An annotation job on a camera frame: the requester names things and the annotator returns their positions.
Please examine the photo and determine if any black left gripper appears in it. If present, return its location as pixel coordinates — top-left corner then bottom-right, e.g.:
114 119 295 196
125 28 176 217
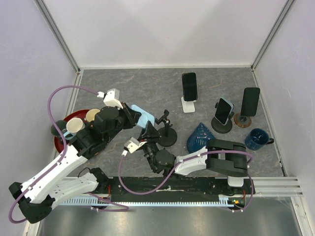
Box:
105 102 142 143

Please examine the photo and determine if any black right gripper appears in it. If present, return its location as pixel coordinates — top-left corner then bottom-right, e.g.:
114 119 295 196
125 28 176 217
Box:
137 121 161 173

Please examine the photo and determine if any light blue phone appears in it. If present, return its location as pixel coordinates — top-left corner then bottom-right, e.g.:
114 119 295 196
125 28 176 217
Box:
131 104 155 129

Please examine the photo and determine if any black round phone stand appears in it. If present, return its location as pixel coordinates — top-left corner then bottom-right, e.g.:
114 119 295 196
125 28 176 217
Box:
155 110 177 148

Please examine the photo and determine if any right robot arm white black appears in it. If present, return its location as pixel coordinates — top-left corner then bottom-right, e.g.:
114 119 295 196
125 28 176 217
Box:
140 132 253 194

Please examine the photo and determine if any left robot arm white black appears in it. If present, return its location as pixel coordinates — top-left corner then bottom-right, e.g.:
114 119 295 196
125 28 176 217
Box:
9 103 143 224

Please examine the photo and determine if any white phone stand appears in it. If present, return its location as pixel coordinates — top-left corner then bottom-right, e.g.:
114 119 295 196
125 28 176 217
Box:
181 96 196 113

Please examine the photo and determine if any wooden round phone stand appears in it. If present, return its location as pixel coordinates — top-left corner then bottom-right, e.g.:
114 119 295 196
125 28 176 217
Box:
234 113 252 128

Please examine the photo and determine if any black phone on wooden stand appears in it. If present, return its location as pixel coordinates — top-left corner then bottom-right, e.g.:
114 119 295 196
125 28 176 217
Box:
241 88 260 117

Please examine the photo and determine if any beige mug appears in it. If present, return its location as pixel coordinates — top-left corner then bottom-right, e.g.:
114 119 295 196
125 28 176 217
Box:
85 108 100 122

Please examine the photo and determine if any red round tray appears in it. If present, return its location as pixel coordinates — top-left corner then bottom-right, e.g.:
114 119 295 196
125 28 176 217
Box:
54 109 106 158

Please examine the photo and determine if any blue leaf-shaped plate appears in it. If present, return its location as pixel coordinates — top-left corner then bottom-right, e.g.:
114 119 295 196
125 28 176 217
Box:
186 122 216 153

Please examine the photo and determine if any dark green mug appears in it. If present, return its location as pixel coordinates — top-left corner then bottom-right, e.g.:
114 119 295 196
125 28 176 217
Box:
51 119 67 138

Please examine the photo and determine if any dark blue mug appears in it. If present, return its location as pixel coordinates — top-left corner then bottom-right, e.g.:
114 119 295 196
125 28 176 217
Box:
244 128 275 150

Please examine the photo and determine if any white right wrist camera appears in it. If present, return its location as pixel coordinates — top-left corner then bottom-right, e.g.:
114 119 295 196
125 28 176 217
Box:
122 137 146 156

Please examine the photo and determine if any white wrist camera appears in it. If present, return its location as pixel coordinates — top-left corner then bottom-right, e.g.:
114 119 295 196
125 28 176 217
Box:
97 88 123 109
122 137 146 156

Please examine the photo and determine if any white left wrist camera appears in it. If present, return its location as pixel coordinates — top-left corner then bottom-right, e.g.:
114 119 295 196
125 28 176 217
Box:
97 88 123 109

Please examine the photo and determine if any white mug blue handle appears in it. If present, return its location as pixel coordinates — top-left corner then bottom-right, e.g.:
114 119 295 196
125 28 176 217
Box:
63 118 85 140

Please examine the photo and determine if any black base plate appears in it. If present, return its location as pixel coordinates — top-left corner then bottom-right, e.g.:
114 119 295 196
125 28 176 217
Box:
80 176 255 203

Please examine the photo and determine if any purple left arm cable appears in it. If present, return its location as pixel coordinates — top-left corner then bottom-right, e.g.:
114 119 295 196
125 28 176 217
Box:
8 85 130 224

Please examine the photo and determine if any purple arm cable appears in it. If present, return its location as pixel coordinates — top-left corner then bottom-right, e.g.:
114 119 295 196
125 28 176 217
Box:
8 85 130 224
118 149 254 213

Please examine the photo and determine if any light blue cable duct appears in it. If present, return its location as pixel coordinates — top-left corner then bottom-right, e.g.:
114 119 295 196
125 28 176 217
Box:
60 195 234 207

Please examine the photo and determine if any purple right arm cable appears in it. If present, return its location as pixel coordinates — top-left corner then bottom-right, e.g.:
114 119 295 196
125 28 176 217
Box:
118 149 254 213

